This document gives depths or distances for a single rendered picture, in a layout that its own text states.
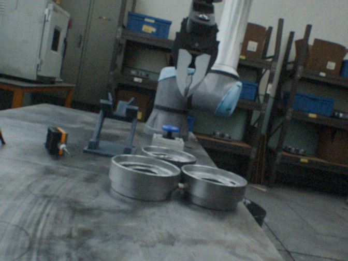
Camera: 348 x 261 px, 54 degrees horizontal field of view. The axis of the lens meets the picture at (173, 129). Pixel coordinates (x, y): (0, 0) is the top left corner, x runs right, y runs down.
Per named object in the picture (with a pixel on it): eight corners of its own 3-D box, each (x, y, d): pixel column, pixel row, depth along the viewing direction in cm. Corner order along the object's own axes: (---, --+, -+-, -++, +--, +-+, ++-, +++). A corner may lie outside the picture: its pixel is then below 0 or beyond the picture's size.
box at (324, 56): (345, 77, 411) (352, 46, 407) (301, 68, 402) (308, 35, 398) (325, 77, 452) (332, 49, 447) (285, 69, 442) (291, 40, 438)
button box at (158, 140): (180, 162, 76) (185, 142, 76) (149, 157, 76) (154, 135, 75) (178, 155, 84) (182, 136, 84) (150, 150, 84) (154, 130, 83)
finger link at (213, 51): (212, 77, 68) (221, 33, 67) (213, 77, 67) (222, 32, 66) (189, 72, 68) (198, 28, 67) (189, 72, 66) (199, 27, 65)
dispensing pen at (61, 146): (64, 143, 54) (43, 122, 67) (60, 168, 54) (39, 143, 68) (78, 144, 55) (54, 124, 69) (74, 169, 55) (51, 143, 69)
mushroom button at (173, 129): (175, 149, 77) (179, 128, 77) (158, 146, 77) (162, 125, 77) (174, 146, 81) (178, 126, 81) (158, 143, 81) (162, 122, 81)
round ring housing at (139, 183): (159, 209, 45) (165, 180, 44) (92, 187, 48) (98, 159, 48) (184, 192, 55) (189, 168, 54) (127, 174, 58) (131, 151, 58)
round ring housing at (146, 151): (199, 186, 60) (204, 164, 60) (141, 178, 57) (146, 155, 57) (184, 170, 70) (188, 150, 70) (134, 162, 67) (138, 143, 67)
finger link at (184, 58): (183, 96, 73) (192, 53, 72) (185, 97, 67) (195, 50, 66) (169, 92, 72) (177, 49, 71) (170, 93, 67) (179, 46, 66)
